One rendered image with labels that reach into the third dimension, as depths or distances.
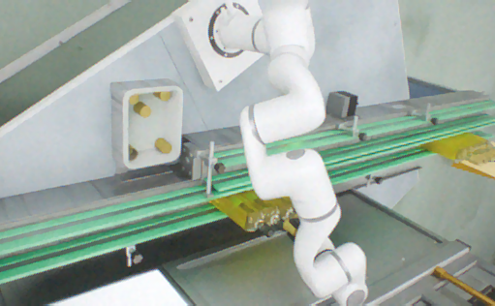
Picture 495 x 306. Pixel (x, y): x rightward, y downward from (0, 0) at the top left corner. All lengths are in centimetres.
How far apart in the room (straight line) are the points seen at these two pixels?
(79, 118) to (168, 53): 30
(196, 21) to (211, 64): 13
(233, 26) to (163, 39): 20
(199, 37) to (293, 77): 48
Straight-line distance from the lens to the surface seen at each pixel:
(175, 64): 135
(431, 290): 147
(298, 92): 87
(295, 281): 131
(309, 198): 87
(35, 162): 129
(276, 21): 99
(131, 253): 123
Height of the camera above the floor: 190
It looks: 45 degrees down
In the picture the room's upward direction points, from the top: 121 degrees clockwise
